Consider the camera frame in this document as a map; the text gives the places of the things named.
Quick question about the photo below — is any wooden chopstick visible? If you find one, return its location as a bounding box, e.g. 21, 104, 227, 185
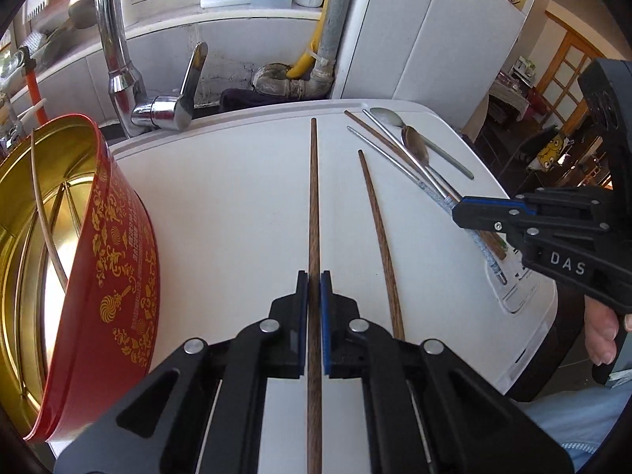
344, 109, 509, 261
14, 211, 38, 351
307, 118, 322, 474
358, 150, 405, 340
63, 182, 81, 237

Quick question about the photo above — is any patterned metal chopstick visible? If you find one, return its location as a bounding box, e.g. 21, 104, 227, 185
362, 107, 444, 196
346, 125, 508, 286

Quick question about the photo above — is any shiny steel spoon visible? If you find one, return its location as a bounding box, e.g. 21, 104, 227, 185
402, 125, 461, 202

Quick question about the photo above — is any grey matte spoon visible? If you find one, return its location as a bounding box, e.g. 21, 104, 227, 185
368, 106, 476, 181

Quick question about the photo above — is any chrome kitchen faucet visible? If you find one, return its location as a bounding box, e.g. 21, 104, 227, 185
92, 0, 210, 139

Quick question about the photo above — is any person right hand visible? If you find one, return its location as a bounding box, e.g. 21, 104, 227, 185
584, 296, 621, 366

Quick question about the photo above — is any light blue clothing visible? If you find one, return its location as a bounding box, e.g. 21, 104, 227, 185
516, 383, 631, 471

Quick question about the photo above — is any red gold round tin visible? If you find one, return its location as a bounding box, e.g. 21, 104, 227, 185
1, 113, 160, 443

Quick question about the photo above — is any white cutting board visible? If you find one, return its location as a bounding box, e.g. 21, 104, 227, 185
48, 98, 559, 474

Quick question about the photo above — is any yellow gas hose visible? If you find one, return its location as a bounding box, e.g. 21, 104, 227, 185
286, 0, 340, 81

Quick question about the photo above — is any orange hose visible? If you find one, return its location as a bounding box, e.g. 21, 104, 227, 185
19, 46, 51, 128

